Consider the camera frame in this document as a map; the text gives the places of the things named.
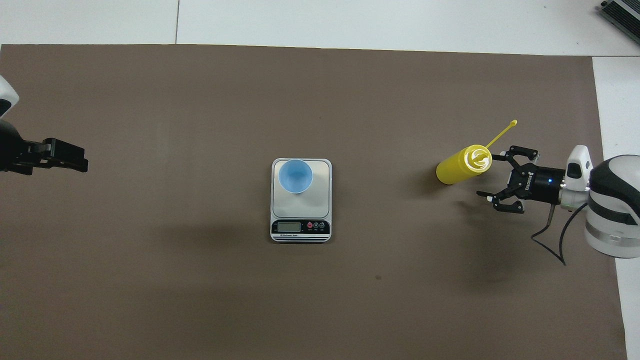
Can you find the light blue plastic cup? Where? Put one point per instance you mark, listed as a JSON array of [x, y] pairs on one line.
[[295, 175]]

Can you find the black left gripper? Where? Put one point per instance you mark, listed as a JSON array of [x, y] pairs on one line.
[[10, 147]]

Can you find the silver ribbed metal device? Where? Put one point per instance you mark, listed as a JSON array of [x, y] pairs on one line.
[[622, 17]]

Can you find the yellow squeeze bottle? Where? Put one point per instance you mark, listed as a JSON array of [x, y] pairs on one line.
[[457, 167]]

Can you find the silver digital kitchen scale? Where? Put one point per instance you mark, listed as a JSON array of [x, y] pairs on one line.
[[300, 210]]

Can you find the brown paper table mat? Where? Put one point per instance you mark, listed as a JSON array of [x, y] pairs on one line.
[[200, 290]]

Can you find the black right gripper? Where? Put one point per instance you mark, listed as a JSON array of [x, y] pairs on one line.
[[540, 184]]

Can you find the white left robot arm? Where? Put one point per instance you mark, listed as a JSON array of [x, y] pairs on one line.
[[6, 95]]

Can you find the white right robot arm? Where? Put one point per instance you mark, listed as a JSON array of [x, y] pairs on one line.
[[612, 210]]

